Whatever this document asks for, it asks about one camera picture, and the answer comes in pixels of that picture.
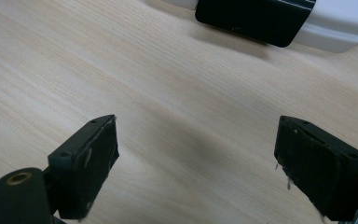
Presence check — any black box with white stripes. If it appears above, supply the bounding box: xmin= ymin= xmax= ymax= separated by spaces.
xmin=195 ymin=0 xmax=317 ymax=49

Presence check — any white plastic bin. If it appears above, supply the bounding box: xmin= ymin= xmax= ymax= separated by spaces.
xmin=159 ymin=0 xmax=358 ymax=54

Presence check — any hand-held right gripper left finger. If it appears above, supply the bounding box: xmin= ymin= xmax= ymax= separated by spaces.
xmin=48 ymin=114 xmax=120 ymax=220

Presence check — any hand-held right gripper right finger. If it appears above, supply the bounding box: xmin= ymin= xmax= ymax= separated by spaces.
xmin=273 ymin=115 xmax=358 ymax=222

